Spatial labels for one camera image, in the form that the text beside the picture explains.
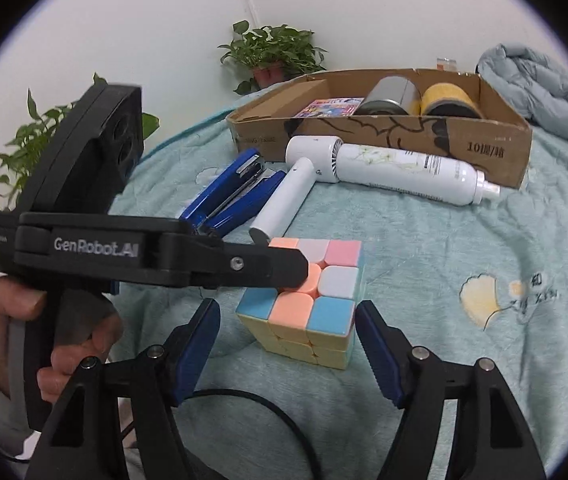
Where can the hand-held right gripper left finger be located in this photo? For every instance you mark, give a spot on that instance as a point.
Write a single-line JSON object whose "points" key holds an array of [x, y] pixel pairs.
{"points": [[194, 355]]}

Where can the pastel puzzle cube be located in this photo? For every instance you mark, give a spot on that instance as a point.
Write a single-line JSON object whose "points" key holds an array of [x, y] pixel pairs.
{"points": [[324, 310]]}

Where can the light blue puffer jacket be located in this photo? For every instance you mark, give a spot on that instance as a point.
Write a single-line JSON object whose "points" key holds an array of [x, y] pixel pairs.
{"points": [[539, 90]]}

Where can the person's left hand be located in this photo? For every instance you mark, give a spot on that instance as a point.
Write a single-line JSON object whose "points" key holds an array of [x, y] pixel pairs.
{"points": [[89, 332]]}

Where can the small orange bottle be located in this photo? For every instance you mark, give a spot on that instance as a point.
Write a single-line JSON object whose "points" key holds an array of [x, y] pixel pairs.
{"points": [[447, 64]]}

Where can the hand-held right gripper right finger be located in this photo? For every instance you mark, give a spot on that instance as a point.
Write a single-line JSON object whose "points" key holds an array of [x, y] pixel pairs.
{"points": [[381, 355]]}

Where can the cardboard box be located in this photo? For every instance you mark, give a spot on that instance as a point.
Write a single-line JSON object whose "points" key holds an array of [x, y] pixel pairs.
{"points": [[414, 145]]}

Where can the white handheld fan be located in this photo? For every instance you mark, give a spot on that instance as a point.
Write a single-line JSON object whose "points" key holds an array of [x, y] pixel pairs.
{"points": [[284, 200]]}

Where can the blue stapler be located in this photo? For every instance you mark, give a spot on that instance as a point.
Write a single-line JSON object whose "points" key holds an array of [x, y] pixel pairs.
{"points": [[234, 172]]}

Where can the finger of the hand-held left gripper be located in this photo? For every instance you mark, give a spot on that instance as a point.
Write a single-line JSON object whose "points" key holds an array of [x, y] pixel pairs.
{"points": [[264, 267]]}

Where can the small potted green plant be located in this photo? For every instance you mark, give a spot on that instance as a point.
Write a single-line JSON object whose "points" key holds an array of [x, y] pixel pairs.
{"points": [[269, 47]]}

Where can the silver metal tin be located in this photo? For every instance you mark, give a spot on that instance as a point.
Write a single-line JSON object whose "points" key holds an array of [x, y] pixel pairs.
{"points": [[389, 92]]}

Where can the white spray bottle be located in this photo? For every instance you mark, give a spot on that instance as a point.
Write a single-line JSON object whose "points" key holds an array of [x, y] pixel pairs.
{"points": [[404, 165]]}

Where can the large leafy green plant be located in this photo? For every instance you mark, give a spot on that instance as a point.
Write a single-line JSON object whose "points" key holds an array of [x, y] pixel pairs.
{"points": [[29, 140]]}

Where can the yellow jar with clear lid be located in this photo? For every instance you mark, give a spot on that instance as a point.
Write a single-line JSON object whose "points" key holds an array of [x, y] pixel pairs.
{"points": [[449, 94]]}

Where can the colourful board game box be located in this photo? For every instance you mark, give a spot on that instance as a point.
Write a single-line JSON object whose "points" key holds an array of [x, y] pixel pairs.
{"points": [[329, 107]]}

